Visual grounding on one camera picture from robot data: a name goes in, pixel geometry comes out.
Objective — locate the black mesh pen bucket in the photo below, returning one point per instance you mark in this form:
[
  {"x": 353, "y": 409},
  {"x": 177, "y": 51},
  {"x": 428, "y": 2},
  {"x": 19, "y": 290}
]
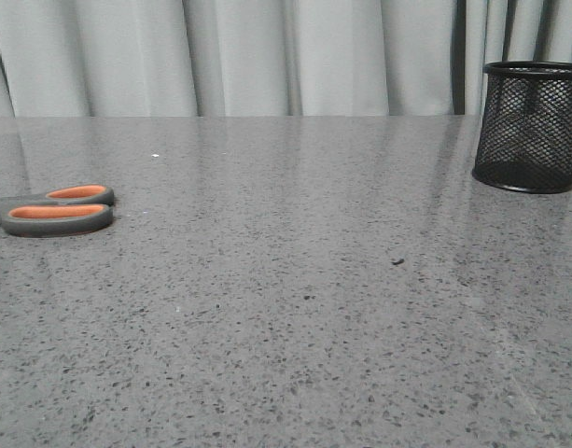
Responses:
[{"x": 526, "y": 133}]

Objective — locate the grey orange handled scissors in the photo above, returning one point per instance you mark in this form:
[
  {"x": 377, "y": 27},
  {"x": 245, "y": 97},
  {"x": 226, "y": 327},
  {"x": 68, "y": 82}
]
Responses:
[{"x": 61, "y": 212}]

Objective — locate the light grey curtain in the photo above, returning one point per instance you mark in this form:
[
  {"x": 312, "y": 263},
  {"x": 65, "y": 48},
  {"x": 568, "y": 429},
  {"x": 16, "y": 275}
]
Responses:
[{"x": 265, "y": 58}]

